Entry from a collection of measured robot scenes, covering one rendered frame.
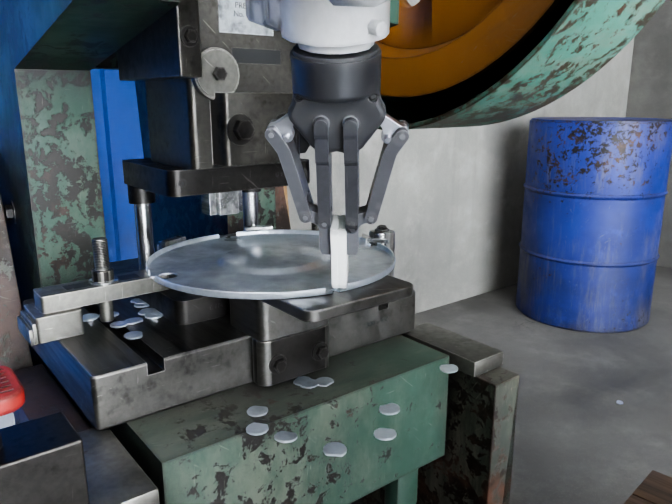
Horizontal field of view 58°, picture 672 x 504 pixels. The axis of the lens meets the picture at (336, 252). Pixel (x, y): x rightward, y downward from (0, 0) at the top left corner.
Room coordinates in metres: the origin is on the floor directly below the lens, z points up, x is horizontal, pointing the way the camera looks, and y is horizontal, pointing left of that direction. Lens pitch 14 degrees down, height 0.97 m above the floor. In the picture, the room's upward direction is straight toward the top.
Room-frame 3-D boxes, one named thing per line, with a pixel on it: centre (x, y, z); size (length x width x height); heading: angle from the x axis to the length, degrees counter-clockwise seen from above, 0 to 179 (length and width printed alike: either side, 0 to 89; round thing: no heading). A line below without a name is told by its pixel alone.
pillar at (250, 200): (0.91, 0.13, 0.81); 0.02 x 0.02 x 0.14
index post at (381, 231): (0.81, -0.06, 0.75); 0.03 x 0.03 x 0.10; 38
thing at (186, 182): (0.81, 0.16, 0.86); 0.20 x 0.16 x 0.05; 128
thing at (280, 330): (0.67, 0.05, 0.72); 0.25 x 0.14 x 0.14; 38
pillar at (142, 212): (0.80, 0.26, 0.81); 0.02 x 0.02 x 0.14
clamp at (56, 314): (0.70, 0.29, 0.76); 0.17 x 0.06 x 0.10; 128
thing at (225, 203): (0.80, 0.15, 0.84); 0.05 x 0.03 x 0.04; 128
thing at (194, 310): (0.81, 0.16, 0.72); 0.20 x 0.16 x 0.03; 128
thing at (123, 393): (0.81, 0.15, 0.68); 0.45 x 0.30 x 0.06; 128
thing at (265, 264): (0.71, 0.07, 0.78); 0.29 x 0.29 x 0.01
